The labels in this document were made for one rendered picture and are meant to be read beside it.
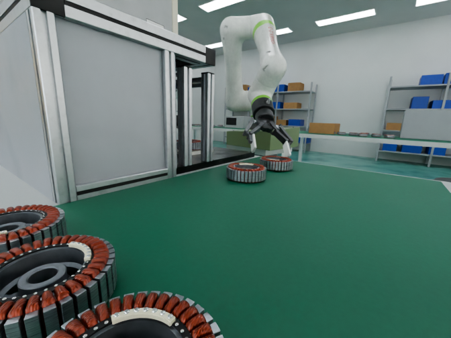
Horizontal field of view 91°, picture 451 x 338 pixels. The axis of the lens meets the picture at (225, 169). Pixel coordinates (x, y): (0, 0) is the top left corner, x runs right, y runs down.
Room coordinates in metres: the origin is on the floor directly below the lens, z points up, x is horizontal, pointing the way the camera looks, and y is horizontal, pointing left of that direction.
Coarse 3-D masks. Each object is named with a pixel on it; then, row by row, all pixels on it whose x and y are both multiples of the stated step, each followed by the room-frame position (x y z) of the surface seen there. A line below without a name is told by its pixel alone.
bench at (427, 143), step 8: (304, 136) 3.08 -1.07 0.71; (312, 136) 3.02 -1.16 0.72; (320, 136) 2.96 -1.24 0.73; (328, 136) 2.90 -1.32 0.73; (336, 136) 2.84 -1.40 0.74; (344, 136) 2.79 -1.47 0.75; (352, 136) 2.81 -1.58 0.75; (360, 136) 2.87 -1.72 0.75; (368, 136) 2.93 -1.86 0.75; (400, 144) 2.46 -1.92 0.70; (408, 144) 2.42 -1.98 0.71; (416, 144) 2.38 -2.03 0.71; (424, 144) 2.34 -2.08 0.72; (432, 144) 2.30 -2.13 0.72; (440, 144) 2.27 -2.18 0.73; (448, 144) 2.23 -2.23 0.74
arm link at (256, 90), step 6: (252, 84) 1.02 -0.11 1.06; (258, 84) 0.98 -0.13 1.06; (252, 90) 1.01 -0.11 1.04; (258, 90) 0.99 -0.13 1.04; (264, 90) 0.98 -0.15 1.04; (270, 90) 0.99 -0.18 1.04; (252, 96) 1.00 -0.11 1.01; (258, 96) 0.97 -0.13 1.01; (264, 96) 0.97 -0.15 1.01; (270, 96) 1.00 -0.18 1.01; (252, 102) 0.98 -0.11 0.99
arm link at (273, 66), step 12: (264, 24) 1.17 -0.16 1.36; (264, 36) 1.11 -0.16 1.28; (276, 36) 1.14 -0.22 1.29; (264, 48) 1.03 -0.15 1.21; (276, 48) 1.01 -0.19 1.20; (264, 60) 0.95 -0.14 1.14; (276, 60) 0.93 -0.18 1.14; (264, 72) 0.95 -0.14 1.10; (276, 72) 0.93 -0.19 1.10; (264, 84) 0.97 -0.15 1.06; (276, 84) 0.98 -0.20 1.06
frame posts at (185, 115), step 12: (180, 72) 0.66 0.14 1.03; (204, 72) 0.74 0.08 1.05; (180, 84) 0.66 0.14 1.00; (204, 84) 0.74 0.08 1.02; (180, 96) 0.66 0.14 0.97; (204, 96) 0.74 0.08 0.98; (180, 108) 0.66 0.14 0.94; (204, 108) 0.74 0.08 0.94; (180, 120) 0.66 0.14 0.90; (204, 120) 0.75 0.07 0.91; (180, 132) 0.66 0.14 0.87; (204, 132) 0.75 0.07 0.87; (180, 144) 0.66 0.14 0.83; (204, 144) 0.75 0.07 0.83; (180, 156) 0.66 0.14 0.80; (204, 156) 0.75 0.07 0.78
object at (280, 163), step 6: (264, 156) 0.77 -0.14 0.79; (270, 156) 0.79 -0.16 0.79; (276, 156) 0.79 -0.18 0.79; (282, 156) 0.79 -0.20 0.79; (264, 162) 0.72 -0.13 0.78; (270, 162) 0.71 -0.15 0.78; (276, 162) 0.70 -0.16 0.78; (282, 162) 0.70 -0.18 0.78; (288, 162) 0.71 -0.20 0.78; (270, 168) 0.70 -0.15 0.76; (276, 168) 0.70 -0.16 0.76; (282, 168) 0.70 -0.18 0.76; (288, 168) 0.71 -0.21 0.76
